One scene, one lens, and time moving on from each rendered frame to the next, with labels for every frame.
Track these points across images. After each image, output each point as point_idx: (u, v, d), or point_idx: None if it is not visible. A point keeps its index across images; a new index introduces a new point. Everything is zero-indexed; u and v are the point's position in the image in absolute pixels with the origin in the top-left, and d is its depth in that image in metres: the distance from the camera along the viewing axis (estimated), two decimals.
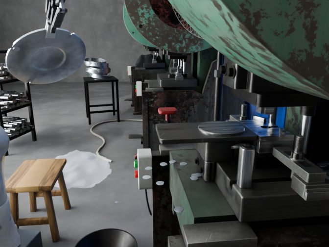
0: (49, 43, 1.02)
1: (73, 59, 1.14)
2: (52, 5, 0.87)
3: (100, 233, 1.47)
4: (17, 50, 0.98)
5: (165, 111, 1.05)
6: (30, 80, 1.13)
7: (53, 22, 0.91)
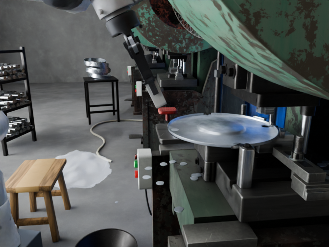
0: (213, 136, 0.70)
1: (257, 132, 0.75)
2: None
3: (100, 233, 1.47)
4: (176, 129, 0.76)
5: (165, 111, 1.05)
6: (208, 116, 0.89)
7: None
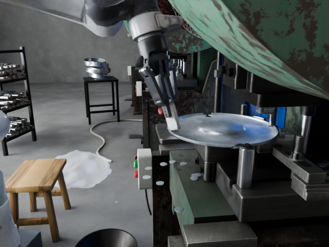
0: (226, 120, 0.84)
1: (186, 125, 0.80)
2: (169, 71, 0.73)
3: (100, 233, 1.47)
4: (264, 126, 0.78)
5: None
6: None
7: (176, 90, 0.75)
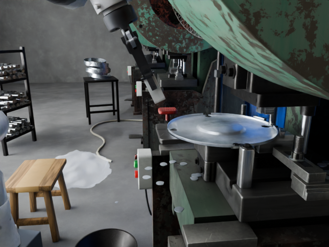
0: (193, 124, 0.80)
1: (216, 139, 0.69)
2: None
3: (100, 233, 1.47)
4: None
5: (165, 111, 1.05)
6: None
7: None
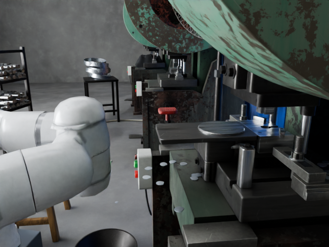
0: None
1: None
2: None
3: (100, 233, 1.47)
4: None
5: (165, 111, 1.05)
6: None
7: None
